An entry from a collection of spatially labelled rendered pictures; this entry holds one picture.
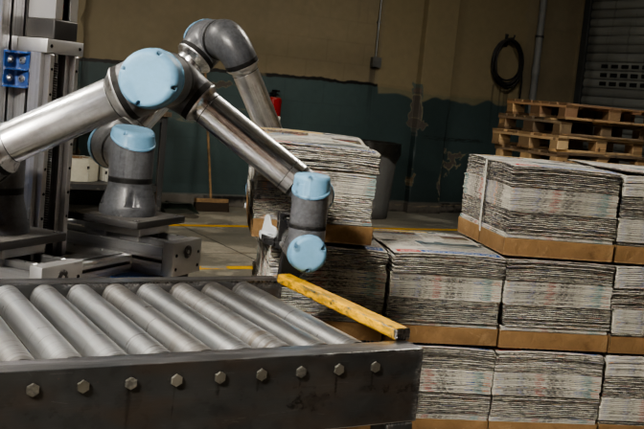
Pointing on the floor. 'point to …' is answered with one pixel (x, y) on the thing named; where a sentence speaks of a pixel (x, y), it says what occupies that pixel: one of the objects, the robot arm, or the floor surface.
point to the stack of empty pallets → (568, 132)
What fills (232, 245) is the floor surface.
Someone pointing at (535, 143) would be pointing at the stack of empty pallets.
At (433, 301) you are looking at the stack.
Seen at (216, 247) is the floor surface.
